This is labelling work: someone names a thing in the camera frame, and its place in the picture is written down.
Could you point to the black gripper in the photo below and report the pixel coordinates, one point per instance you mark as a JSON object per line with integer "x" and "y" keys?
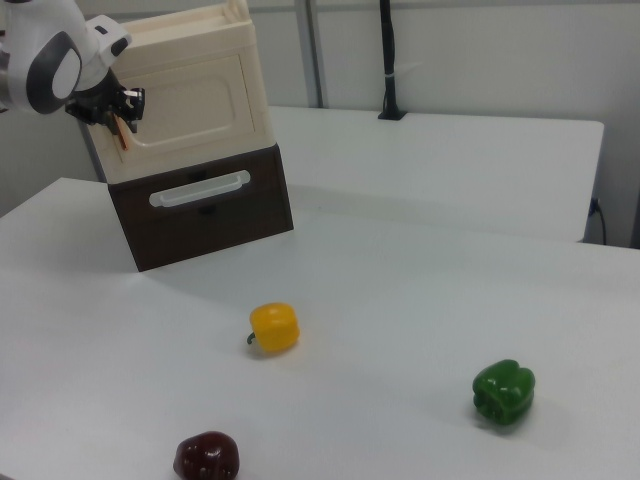
{"x": 95, "y": 107}

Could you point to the cream cabinet door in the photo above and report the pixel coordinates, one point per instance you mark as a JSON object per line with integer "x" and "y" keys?
{"x": 190, "y": 100}

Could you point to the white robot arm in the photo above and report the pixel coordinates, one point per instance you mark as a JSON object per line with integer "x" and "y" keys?
{"x": 30, "y": 40}

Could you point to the cream plastic cabinet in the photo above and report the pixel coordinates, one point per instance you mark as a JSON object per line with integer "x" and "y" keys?
{"x": 190, "y": 42}

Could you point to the dark brown wooden drawer box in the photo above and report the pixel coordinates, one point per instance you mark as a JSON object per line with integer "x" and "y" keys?
{"x": 200, "y": 235}

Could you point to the yellow bell pepper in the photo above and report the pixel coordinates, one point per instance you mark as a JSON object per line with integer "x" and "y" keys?
{"x": 275, "y": 335}

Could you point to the green bell pepper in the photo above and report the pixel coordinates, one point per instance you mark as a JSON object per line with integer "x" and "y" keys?
{"x": 505, "y": 392}

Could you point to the black camera pole with clamp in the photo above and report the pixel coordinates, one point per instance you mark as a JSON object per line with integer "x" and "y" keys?
{"x": 389, "y": 60}

